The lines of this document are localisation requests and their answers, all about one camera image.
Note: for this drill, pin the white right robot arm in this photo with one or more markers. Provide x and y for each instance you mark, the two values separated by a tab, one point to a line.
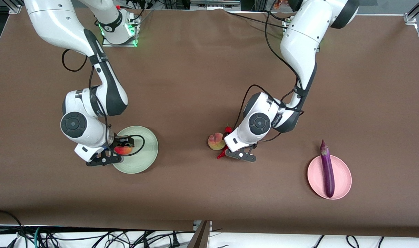
57	20

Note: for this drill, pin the brown table cloth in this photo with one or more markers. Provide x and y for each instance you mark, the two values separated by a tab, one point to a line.
195	69

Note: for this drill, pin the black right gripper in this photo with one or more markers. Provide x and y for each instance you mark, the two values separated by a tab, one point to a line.
120	141

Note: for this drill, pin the metal corner bracket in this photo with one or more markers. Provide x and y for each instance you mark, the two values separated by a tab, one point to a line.
15	7

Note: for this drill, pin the pink plate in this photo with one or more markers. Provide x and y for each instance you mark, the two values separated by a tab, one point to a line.
343	179

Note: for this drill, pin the aluminium frame corner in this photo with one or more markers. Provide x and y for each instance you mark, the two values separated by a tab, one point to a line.
414	13

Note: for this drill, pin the grey metal device box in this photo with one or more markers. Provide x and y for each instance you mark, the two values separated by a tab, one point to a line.
214	4

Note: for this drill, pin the aluminium profile post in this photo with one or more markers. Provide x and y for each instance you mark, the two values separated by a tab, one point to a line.
199	237

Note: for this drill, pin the yellow-pink peach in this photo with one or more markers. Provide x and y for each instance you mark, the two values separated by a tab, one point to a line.
215	142

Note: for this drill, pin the red apple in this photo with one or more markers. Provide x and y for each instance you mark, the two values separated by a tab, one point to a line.
123	150

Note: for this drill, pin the light green plate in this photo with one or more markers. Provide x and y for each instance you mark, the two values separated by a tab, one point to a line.
145	156

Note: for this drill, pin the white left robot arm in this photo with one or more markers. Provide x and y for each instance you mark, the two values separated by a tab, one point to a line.
299	41

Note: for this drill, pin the colourful background object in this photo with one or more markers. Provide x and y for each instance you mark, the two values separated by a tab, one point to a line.
280	4

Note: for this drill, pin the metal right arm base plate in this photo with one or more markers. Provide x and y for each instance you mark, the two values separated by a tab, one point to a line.
107	43

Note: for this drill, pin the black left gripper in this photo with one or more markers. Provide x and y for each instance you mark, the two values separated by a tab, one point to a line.
255	145

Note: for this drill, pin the purple eggplant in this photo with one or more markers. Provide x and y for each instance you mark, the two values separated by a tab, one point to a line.
328	172

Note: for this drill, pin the red chili pepper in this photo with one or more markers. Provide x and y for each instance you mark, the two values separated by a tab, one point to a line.
221	155

